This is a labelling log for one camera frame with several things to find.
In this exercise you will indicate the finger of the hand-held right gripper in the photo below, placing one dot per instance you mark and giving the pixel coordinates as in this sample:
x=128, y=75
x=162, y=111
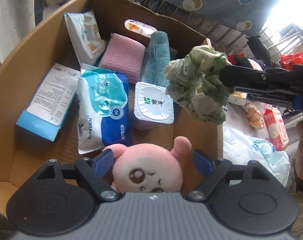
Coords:
x=271, y=95
x=246, y=78

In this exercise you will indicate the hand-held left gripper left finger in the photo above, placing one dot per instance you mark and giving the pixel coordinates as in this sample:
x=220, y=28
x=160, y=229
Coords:
x=104, y=161

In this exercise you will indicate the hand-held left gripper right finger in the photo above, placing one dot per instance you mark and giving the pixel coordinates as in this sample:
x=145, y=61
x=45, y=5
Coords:
x=202, y=162

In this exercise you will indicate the brown cardboard box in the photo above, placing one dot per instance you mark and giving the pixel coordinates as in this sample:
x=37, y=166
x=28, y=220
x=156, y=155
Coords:
x=66, y=150

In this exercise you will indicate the pink plush toy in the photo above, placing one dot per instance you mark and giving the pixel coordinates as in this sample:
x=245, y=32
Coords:
x=146, y=165

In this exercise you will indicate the translucent white plastic bag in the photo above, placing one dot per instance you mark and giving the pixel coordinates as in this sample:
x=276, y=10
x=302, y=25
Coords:
x=244, y=145

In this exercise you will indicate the green white scrunchie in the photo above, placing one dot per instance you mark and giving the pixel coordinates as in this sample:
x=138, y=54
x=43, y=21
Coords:
x=191, y=80

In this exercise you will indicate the blue white wipes pack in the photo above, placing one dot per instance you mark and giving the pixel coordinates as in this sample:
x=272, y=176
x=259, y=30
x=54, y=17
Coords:
x=101, y=105

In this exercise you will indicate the white foil lid yogurt cup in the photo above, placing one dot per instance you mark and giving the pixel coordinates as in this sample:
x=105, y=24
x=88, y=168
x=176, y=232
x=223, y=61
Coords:
x=154, y=102

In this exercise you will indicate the blue white carton box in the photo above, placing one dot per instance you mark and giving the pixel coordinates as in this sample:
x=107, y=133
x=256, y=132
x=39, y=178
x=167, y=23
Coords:
x=49, y=97

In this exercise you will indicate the teal towel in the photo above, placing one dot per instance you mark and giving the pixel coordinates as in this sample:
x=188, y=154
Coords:
x=155, y=60

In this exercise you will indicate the pink scrubbing cloth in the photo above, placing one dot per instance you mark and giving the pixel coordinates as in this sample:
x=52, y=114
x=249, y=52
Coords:
x=121, y=55

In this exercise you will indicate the small white pack orange flower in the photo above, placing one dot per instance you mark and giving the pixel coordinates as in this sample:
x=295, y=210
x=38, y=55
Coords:
x=136, y=27

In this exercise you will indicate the white wipes pack orange print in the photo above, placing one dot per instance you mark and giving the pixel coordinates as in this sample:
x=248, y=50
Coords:
x=86, y=37

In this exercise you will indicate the black white plush doll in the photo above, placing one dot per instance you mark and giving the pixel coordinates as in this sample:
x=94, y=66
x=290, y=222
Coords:
x=252, y=63

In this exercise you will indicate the small white yellow box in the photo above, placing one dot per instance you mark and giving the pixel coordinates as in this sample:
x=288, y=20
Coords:
x=237, y=97

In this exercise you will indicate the pink wet wipes pack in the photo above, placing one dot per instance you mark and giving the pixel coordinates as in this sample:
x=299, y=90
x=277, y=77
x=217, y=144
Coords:
x=275, y=130

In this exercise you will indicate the red plastic bag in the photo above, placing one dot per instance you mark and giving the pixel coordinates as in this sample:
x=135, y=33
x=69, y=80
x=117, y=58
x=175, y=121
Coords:
x=292, y=58

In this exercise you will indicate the white curtain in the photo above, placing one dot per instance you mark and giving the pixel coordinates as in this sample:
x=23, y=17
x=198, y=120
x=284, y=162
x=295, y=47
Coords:
x=16, y=17

